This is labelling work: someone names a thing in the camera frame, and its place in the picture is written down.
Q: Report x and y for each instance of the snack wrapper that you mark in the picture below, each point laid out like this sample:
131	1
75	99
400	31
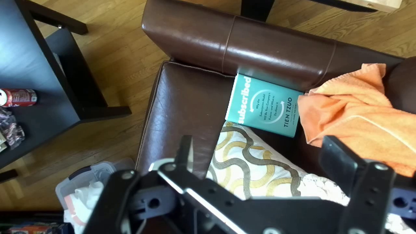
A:
10	131

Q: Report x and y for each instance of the teal book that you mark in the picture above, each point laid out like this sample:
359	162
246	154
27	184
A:
263	105

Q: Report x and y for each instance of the red soda can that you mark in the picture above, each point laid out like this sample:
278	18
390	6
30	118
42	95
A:
17	97

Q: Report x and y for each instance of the clear plastic storage bin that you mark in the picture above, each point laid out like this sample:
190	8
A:
81	190

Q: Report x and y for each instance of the brown leather sofa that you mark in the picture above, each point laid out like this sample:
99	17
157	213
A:
207	48

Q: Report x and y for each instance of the wavy patterned cushion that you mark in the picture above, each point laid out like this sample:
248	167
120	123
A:
250	167

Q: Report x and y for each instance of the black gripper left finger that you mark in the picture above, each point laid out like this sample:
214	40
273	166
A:
183	158

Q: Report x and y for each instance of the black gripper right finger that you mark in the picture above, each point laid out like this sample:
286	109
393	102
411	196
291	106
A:
339	162

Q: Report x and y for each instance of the black coffee table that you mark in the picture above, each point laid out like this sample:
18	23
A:
38	50

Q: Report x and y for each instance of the orange blanket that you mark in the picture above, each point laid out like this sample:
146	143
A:
355	108

